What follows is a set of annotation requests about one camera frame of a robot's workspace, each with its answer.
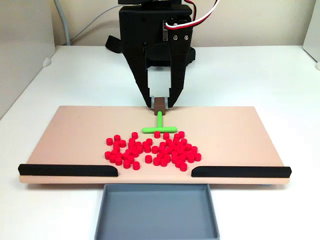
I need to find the green T-shaped pusher tool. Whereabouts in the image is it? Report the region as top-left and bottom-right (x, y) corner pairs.
(141, 96), (178, 134)

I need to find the beige sloped board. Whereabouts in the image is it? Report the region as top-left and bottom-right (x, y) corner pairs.
(18, 105), (292, 186)

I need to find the white side panel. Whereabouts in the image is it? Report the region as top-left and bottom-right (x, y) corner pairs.
(0, 0), (56, 120)
(302, 0), (320, 63)

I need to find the gray rectangular tray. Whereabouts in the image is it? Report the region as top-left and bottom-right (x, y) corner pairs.
(94, 183), (221, 240)

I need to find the black strap clamp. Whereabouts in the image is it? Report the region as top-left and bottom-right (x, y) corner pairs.
(104, 35), (124, 54)

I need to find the thin gray cable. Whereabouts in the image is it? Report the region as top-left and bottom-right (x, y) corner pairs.
(70, 5), (120, 42)

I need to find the red white black cable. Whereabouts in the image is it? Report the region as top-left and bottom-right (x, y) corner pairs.
(164, 0), (221, 30)

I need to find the thick gray cable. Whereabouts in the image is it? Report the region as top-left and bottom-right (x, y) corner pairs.
(53, 0), (72, 46)

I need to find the black edge rail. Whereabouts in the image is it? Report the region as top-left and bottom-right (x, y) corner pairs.
(191, 165), (292, 179)
(17, 163), (119, 178)

